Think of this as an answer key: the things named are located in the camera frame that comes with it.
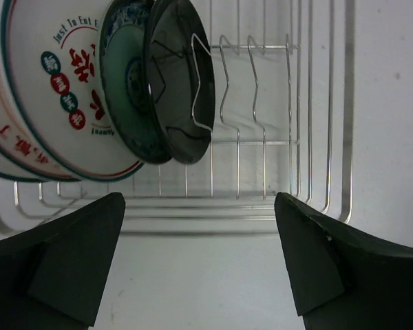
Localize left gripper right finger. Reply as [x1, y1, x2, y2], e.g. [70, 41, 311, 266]
[275, 192, 413, 329]

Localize dark green plate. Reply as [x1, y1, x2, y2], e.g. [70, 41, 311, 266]
[96, 1, 171, 165]

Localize wire dish rack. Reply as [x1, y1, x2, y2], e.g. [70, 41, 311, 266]
[0, 1, 356, 239]

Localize white plate red characters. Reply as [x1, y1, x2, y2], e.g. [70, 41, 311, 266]
[0, 1, 142, 182]

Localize white floral plate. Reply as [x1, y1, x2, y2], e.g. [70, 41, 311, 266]
[0, 54, 49, 183]

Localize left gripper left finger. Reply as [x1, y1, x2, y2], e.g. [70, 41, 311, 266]
[0, 192, 126, 329]

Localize black plate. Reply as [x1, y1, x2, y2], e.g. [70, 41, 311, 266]
[142, 1, 215, 165]

